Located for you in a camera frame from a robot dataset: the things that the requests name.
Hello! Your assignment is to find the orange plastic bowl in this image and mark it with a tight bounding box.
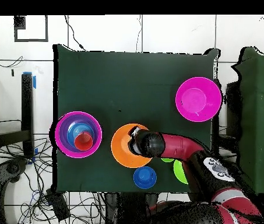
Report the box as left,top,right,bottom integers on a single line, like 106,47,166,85
110,123,153,169

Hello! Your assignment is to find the dark blue bowl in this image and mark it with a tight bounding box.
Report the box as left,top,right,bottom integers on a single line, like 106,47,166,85
133,166,157,190

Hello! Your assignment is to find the orange-red plastic cup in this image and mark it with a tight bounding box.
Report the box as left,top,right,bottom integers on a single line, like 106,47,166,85
73,132,94,152

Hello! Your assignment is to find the translucent blue bowl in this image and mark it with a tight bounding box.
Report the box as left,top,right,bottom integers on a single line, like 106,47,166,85
66,122,96,150

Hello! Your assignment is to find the purple plastic bowl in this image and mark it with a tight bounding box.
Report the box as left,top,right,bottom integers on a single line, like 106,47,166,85
58,114,100,154

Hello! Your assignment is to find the pink plastic bowl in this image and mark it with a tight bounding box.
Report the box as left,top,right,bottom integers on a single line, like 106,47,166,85
175,76,223,123
54,111,103,159

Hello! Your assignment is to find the green plastic bowl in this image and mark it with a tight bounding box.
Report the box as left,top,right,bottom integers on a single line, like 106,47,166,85
173,159,189,185

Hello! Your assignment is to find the dark green tablecloth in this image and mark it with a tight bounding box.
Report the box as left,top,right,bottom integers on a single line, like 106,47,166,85
52,44,221,195

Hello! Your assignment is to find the black power adapter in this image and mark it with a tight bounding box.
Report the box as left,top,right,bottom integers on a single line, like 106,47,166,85
45,188,71,222

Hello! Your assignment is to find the black stand with blue tape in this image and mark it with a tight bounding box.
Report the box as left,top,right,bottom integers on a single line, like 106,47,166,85
0,71,38,165

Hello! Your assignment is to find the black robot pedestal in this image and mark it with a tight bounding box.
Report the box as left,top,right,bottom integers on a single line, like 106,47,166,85
103,192,159,224

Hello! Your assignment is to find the black cable with plug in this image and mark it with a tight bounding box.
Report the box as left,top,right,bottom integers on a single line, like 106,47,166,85
63,15,87,51

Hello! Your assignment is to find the black floor cable tangle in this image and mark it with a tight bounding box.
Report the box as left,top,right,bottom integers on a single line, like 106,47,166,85
0,137,107,224

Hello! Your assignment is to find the black pedestal foot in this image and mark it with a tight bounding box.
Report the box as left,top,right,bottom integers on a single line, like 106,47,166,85
0,157,29,185

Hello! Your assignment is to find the black square floor frame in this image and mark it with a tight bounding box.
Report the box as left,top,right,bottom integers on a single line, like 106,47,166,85
13,15,49,43

